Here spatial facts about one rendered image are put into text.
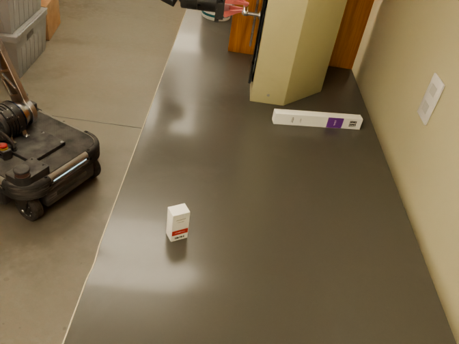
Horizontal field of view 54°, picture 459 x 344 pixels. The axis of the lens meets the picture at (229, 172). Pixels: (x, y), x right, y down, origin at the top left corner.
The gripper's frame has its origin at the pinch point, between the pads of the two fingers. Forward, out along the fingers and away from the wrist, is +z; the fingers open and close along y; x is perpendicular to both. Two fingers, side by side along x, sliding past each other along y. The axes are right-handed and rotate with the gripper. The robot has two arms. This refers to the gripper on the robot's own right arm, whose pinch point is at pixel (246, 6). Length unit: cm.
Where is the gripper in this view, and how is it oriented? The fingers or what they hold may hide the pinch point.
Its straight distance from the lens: 147.8
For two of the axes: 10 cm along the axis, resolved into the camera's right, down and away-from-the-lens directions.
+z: 9.9, 1.1, 0.6
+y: 1.3, -7.8, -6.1
